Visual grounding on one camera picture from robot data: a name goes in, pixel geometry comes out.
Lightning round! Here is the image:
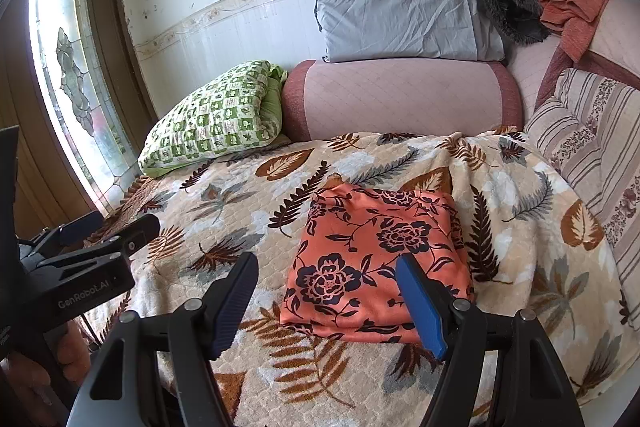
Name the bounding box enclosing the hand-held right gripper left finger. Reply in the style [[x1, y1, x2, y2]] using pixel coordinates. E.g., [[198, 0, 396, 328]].
[[67, 251, 260, 427]]

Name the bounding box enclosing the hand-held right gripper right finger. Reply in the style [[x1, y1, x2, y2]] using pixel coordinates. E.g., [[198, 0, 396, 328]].
[[395, 253, 586, 427]]

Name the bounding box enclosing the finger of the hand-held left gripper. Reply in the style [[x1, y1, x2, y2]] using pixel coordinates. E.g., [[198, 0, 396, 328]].
[[35, 213, 161, 281], [20, 211, 104, 259]]

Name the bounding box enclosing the orange floral garment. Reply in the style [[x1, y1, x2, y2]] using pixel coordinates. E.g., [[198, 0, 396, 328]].
[[279, 174, 476, 344]]

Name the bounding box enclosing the person's left hand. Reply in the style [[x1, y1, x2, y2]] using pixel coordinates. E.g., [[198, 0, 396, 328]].
[[0, 319, 93, 413]]

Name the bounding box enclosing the beige leaf print blanket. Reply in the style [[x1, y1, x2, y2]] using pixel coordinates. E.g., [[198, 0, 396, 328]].
[[82, 131, 640, 427]]

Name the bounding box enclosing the green patterned pillow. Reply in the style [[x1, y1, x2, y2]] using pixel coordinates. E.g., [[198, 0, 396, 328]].
[[137, 60, 289, 179]]

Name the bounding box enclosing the stained glass window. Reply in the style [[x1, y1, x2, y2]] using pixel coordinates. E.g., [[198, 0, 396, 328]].
[[27, 0, 141, 212]]

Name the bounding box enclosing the pink bolster cushion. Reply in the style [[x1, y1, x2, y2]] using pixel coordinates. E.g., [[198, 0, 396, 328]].
[[281, 59, 525, 142]]

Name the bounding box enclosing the striped floral cushion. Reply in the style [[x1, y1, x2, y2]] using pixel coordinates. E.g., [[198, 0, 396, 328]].
[[522, 68, 640, 323]]

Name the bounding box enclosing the grey pillow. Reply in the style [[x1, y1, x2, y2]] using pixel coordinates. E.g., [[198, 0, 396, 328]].
[[306, 0, 507, 64]]

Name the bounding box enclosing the dark furry garment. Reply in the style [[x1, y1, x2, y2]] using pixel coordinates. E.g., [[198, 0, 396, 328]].
[[481, 0, 551, 44]]

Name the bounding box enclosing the orange-red cloth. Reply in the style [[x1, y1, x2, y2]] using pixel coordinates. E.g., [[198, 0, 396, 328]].
[[537, 0, 621, 62]]

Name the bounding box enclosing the brown wooden window frame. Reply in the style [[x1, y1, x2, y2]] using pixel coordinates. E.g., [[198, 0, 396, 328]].
[[0, 0, 158, 220]]

